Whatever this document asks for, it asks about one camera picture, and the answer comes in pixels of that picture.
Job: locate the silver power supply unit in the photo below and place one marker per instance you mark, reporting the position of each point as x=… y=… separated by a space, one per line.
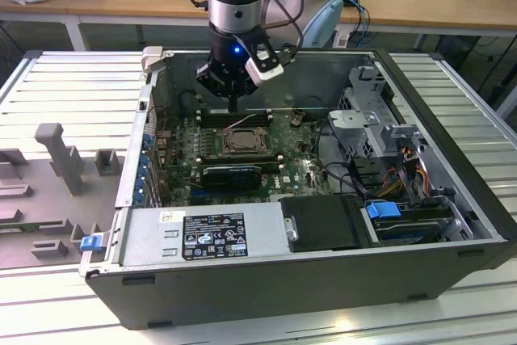
x=153 y=240

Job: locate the silver CPU plate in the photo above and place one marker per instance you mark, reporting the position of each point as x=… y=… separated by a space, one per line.
x=245 y=140

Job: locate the black graphics card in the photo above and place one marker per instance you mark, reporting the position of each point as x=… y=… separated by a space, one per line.
x=232 y=177

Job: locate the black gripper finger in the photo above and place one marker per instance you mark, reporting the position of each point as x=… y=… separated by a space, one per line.
x=208 y=76
x=246 y=87

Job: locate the blue plastic latch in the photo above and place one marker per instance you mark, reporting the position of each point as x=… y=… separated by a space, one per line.
x=89 y=243

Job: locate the black round capacitor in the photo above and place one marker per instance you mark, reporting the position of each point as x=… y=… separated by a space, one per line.
x=187 y=102

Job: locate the green motherboard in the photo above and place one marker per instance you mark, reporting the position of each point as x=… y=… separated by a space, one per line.
x=291 y=167

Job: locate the CPU socket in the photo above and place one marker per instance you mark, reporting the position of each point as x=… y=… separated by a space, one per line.
x=225 y=151

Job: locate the grey parts rack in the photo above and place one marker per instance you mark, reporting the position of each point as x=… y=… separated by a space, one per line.
x=40 y=199

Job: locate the black RAM slot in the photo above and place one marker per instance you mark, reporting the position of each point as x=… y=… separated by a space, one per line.
x=238 y=158
x=214 y=114
x=242 y=166
x=214 y=123

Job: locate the black open PC case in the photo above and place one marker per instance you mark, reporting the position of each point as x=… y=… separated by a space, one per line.
x=282 y=292

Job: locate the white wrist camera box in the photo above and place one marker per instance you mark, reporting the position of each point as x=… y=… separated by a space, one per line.
x=264 y=68

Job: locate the blue disk carrier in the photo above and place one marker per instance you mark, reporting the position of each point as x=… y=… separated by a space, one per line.
x=381 y=211

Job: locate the grey case latch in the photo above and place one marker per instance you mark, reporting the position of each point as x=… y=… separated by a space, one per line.
x=152 y=60

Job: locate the metal drive cage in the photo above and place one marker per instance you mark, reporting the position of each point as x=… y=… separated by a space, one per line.
x=363 y=131

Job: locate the black plastic shroud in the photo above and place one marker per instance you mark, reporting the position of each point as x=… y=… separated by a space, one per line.
x=323 y=220

